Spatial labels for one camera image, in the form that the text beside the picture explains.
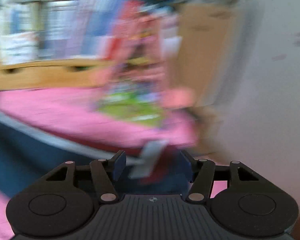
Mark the navy and white jacket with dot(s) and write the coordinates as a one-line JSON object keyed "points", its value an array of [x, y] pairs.
{"points": [[27, 153]]}

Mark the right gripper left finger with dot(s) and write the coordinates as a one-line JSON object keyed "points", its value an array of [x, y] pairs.
{"points": [[66, 198]]}

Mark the wooden drawer organizer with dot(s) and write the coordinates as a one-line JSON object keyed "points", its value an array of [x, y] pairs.
{"points": [[80, 73]]}

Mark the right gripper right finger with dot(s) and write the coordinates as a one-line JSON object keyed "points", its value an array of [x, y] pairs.
{"points": [[239, 199]]}

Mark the pink bunny towel mat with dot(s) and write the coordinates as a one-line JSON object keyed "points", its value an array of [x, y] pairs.
{"points": [[70, 113]]}

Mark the cardboard box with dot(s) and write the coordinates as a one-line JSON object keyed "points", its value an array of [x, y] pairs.
{"points": [[208, 39]]}

